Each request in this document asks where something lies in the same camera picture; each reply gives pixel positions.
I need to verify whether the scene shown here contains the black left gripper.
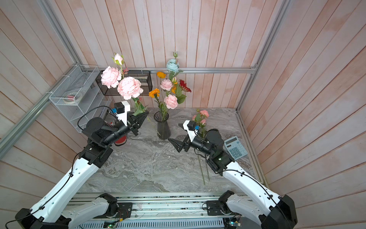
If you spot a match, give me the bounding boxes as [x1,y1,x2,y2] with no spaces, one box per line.
[102,110,150,146]

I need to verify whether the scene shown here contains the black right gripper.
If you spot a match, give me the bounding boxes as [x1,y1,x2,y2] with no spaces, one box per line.
[171,125,216,160]

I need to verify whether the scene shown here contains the pink carnation spray stem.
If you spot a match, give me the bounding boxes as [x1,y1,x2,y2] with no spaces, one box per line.
[101,53,146,116]

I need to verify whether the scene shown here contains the pink peony spray stem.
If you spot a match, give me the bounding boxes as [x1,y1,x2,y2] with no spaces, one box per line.
[192,109,210,186]

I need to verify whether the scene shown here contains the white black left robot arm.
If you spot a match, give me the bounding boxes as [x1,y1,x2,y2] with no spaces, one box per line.
[15,111,149,229]

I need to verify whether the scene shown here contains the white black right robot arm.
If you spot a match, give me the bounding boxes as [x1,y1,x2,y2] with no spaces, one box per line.
[169,120,298,229]

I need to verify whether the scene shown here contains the dark ribbed glass vase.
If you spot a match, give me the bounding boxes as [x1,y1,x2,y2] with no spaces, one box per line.
[154,111,171,140]

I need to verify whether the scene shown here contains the orange flower stem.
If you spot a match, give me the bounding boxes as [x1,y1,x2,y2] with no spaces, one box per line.
[149,72,177,109]

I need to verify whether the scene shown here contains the red flower stem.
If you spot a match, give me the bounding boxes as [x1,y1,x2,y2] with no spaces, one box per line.
[171,80,192,104]

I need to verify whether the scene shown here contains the light blue calculator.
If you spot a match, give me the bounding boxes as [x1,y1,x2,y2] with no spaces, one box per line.
[224,136,248,160]

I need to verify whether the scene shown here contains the light blue flower stem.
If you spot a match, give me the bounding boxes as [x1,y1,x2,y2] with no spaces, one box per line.
[166,52,180,80]

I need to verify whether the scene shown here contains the tape roll on shelf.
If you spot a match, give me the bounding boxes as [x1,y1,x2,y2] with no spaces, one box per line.
[62,92,83,105]

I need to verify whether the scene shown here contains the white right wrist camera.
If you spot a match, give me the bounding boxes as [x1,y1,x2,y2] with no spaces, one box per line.
[184,120,199,140]

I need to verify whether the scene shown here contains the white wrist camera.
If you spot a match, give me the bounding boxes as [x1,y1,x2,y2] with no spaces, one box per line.
[184,120,199,140]
[112,101,131,126]

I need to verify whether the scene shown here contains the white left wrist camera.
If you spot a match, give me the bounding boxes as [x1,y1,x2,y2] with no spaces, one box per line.
[112,101,131,126]

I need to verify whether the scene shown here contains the black wire mesh basket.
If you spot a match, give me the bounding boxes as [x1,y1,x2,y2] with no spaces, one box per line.
[96,70,153,98]

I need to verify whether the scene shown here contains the white wire mesh shelf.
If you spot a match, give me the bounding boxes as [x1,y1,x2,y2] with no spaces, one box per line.
[50,65,112,133]

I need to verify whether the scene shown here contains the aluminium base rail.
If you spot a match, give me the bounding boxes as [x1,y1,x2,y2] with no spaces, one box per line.
[62,191,258,229]

